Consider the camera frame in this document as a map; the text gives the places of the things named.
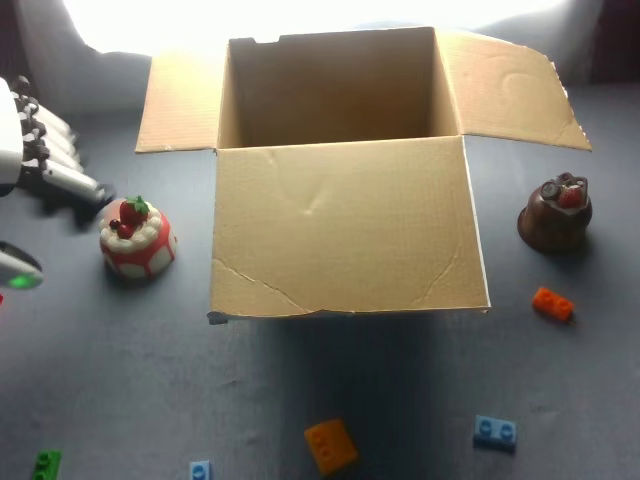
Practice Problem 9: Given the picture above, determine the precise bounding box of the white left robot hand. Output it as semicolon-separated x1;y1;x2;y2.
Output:
0;74;119;291

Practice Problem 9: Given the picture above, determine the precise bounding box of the strawberry toy cake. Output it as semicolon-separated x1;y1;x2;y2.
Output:
98;195;179;280

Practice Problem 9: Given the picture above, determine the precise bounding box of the cardboard box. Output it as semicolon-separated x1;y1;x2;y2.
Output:
134;25;593;326

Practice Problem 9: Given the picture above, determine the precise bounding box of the chocolate toy cake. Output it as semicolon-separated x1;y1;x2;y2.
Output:
517;172;595;253

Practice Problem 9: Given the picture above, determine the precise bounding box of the grey table cloth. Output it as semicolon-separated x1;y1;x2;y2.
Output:
0;0;640;480

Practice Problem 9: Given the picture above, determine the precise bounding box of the green toy brick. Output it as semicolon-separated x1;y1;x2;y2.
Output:
32;449;64;480

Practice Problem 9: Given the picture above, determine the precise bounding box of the orange tall toy brick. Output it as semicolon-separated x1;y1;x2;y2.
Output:
303;418;360;476

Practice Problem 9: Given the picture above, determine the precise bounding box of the orange flat toy brick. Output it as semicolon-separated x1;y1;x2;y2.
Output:
531;286;576;322

